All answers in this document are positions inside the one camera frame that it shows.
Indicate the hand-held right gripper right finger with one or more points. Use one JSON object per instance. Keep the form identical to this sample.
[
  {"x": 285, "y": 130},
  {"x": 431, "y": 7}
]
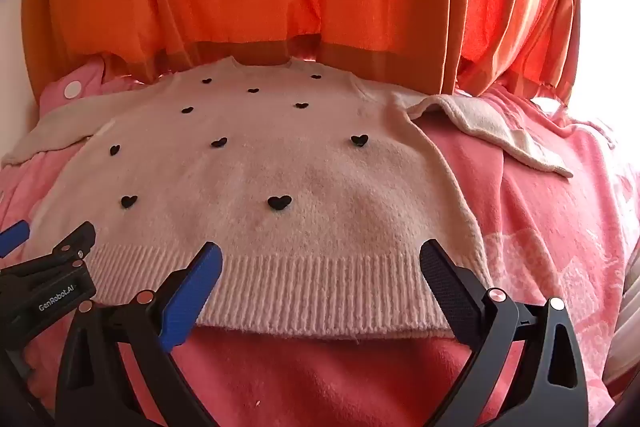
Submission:
[{"x": 450, "y": 289}]

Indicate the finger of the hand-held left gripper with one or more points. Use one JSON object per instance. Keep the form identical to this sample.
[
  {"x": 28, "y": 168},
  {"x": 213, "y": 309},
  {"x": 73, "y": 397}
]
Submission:
[
  {"x": 14, "y": 237},
  {"x": 75, "y": 239}
]

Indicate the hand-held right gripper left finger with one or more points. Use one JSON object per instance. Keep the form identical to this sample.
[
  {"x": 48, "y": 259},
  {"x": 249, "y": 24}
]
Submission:
[{"x": 192, "y": 297}]

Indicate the pink patterned blanket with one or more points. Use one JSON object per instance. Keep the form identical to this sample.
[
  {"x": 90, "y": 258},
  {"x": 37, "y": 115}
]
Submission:
[{"x": 540, "y": 227}]

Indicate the cream sweater with black hearts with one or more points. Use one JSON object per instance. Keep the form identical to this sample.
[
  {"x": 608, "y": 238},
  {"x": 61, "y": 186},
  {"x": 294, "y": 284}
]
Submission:
[{"x": 280, "y": 167}]

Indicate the pink pillow with white dots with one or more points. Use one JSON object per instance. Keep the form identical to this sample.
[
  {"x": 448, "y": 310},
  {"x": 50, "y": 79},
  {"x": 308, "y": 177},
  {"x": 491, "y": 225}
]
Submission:
[{"x": 80, "y": 79}]

